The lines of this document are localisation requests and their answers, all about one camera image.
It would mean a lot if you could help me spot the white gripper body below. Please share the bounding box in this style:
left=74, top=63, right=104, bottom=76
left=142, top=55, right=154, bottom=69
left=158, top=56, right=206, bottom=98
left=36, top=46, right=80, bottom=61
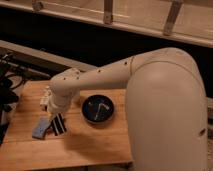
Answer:
left=47, top=96, right=71, bottom=116

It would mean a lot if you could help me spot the black ceramic bowl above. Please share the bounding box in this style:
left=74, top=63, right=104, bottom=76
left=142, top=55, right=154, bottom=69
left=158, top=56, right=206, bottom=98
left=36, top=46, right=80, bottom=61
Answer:
left=82, top=94, right=114, bottom=124

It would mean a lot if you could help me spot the black equipment with cables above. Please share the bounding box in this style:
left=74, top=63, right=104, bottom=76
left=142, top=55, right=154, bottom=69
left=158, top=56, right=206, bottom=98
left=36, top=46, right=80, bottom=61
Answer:
left=0, top=52, right=19, bottom=146

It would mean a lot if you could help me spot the metal rail frame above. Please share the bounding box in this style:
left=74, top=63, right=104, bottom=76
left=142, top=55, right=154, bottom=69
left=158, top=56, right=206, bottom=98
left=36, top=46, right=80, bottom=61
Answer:
left=0, top=0, right=213, bottom=48

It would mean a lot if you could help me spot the blue sponge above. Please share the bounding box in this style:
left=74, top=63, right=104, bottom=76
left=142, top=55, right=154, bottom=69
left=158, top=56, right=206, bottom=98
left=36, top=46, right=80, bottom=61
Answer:
left=32, top=118, right=51, bottom=139

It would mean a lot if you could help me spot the wooden table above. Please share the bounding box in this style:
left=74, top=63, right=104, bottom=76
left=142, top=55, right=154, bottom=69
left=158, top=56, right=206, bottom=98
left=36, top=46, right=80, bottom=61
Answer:
left=0, top=81, right=132, bottom=171

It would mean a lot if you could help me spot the black white striped eraser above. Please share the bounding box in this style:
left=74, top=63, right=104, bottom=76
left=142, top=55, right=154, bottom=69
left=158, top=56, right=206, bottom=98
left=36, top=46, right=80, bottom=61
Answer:
left=51, top=114, right=67, bottom=136

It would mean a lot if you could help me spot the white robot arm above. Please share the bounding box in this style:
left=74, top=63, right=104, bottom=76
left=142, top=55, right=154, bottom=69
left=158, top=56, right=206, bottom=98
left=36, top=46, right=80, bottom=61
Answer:
left=48, top=47, right=208, bottom=171

